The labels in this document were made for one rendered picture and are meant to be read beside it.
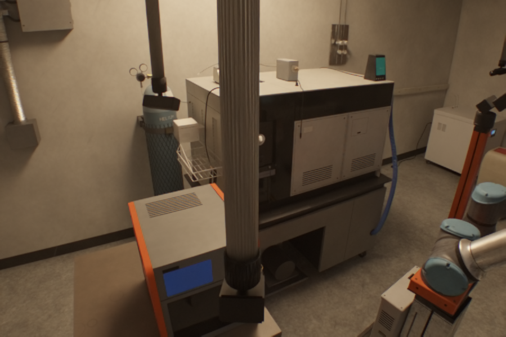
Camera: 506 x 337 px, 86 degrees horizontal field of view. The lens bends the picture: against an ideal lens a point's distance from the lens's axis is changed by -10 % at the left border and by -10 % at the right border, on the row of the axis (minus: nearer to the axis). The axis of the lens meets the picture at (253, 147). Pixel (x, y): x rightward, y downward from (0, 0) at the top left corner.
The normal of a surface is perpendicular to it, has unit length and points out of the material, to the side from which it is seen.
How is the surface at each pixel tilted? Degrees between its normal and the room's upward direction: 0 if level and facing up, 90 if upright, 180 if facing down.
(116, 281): 0
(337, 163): 90
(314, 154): 90
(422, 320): 90
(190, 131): 90
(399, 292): 0
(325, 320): 0
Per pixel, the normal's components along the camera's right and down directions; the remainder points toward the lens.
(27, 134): 0.46, 0.33
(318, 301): 0.00, -0.93
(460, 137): -0.89, 0.18
